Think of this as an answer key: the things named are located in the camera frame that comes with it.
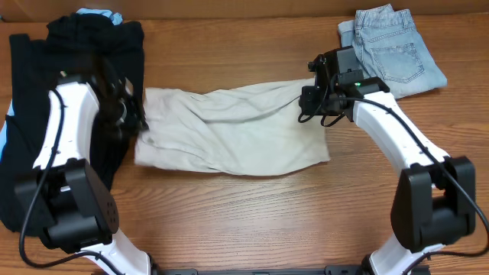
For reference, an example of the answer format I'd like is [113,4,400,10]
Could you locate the light blue garment underneath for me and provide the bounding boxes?
[1,8,123,151]

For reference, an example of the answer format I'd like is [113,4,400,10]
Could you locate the black garment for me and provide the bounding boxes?
[1,14,144,232]

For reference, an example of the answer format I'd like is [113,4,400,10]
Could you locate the beige cotton shorts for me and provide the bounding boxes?
[134,79,330,176]

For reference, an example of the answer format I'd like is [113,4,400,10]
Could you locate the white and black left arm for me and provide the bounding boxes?
[15,72,158,274]

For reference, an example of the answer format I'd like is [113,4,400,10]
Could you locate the light blue denim shorts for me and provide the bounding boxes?
[338,4,448,99]

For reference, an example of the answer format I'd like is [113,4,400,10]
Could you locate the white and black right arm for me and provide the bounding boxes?
[298,47,479,275]

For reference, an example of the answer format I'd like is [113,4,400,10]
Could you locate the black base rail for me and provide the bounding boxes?
[157,265,368,275]

